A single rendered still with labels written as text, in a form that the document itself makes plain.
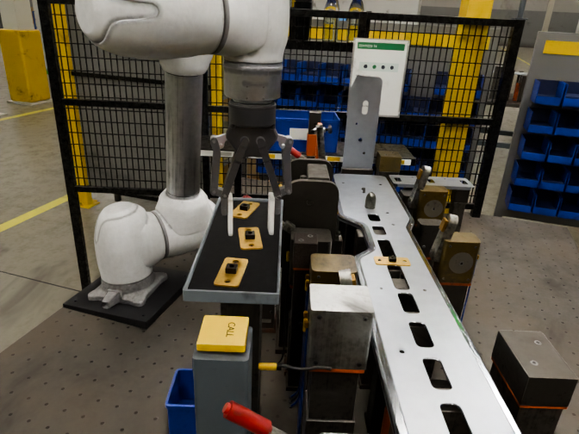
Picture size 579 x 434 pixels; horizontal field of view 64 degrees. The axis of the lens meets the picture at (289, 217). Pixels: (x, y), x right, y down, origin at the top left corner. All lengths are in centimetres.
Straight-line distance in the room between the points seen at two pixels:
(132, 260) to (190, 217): 21
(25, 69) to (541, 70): 722
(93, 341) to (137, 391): 24
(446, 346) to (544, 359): 15
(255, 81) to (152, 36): 17
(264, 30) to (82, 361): 96
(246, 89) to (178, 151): 68
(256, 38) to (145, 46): 16
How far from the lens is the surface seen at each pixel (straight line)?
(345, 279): 85
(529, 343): 93
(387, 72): 204
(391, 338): 89
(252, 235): 83
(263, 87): 72
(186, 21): 63
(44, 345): 143
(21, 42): 849
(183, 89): 130
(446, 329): 95
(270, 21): 70
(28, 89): 857
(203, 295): 68
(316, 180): 106
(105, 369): 130
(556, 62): 324
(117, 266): 144
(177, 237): 147
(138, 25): 62
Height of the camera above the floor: 153
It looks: 24 degrees down
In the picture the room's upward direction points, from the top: 3 degrees clockwise
